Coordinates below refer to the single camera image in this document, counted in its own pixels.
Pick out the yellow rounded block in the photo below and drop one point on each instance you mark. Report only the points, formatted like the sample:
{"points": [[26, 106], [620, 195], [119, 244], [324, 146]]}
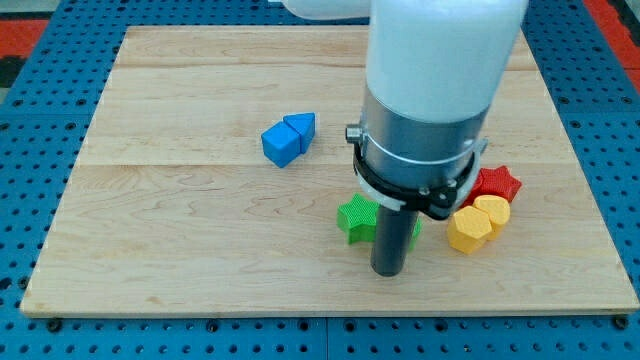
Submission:
{"points": [[498, 210]]}

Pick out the green star block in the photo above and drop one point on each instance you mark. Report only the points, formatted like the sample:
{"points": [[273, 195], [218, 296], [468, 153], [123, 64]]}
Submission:
{"points": [[357, 219]]}

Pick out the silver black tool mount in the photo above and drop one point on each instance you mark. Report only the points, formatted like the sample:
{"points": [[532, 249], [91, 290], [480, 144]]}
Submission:
{"points": [[411, 164]]}

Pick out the red star block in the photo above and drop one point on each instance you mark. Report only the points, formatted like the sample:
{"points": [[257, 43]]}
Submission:
{"points": [[496, 182]]}

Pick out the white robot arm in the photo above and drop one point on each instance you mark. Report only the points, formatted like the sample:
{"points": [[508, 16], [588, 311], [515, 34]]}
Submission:
{"points": [[432, 70]]}

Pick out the green block behind pusher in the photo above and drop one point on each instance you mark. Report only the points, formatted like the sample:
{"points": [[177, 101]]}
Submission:
{"points": [[415, 234]]}

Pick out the blue cube block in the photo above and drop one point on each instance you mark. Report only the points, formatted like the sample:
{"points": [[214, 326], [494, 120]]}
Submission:
{"points": [[281, 144]]}

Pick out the blue triangle block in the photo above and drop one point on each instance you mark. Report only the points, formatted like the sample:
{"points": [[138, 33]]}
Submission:
{"points": [[305, 125]]}

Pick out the yellow hexagon block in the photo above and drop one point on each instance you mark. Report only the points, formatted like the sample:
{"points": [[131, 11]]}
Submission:
{"points": [[468, 230]]}

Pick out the wooden board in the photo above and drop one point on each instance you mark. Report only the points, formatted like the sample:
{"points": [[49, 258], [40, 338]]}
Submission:
{"points": [[172, 210]]}

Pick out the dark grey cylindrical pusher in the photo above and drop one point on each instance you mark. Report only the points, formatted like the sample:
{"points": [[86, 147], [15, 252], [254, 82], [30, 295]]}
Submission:
{"points": [[393, 235]]}

